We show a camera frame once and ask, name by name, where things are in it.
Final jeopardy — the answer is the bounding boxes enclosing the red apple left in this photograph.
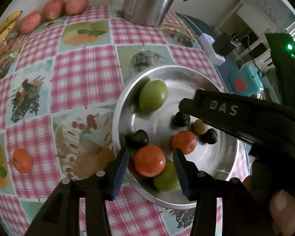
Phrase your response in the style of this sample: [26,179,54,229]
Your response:
[19,11,42,34]

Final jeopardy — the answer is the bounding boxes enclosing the glass fruit bowl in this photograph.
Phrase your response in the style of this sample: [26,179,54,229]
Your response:
[0,27,22,60]

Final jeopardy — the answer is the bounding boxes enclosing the round stainless steel plate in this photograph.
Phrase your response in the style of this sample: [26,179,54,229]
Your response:
[112,65,240,210]

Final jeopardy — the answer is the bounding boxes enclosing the checkered fruit tablecloth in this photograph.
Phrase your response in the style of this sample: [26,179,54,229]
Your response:
[0,3,254,236]

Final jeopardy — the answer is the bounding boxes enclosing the dark round plum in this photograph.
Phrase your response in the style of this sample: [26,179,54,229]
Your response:
[172,111,191,127]

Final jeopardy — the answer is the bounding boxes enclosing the green fruit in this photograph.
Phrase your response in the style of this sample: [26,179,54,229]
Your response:
[139,79,168,113]
[153,160,181,192]

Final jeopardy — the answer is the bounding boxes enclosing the yellow banana bunch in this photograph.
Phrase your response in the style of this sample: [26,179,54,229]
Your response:
[0,11,23,44]

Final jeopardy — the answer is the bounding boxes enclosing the red apple middle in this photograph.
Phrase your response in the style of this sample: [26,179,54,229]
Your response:
[43,0,65,21]

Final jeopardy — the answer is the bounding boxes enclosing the black power adapter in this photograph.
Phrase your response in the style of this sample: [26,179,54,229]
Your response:
[212,32,238,56]

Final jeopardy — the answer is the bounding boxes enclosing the white power strip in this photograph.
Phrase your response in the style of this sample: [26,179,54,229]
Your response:
[198,33,225,66]

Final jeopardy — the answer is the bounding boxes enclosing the person's right hand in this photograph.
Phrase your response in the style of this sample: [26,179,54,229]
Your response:
[243,175,295,235]

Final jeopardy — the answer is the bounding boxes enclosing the teal plastic box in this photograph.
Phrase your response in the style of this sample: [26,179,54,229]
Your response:
[230,65,264,96]

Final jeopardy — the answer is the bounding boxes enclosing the orange tangerine with stem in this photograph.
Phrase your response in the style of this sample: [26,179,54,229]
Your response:
[13,148,32,173]

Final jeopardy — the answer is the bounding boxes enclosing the brown kiwi fruit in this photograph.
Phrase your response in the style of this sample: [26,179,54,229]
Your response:
[193,119,208,135]

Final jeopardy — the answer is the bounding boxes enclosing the red apple right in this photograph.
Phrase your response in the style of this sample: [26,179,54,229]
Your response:
[65,0,89,15]

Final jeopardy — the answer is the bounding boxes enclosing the red apple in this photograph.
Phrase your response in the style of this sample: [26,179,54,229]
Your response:
[65,0,89,15]
[19,11,42,34]
[43,0,65,21]

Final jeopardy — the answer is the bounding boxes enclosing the white shelf unit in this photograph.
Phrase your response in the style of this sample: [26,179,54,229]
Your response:
[215,0,295,65]

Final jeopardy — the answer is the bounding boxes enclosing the dark heart-shaped plum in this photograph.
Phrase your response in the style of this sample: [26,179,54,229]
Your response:
[125,129,149,151]

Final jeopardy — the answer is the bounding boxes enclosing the blue under tablecloth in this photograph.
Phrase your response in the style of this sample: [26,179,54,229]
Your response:
[174,12,261,104]

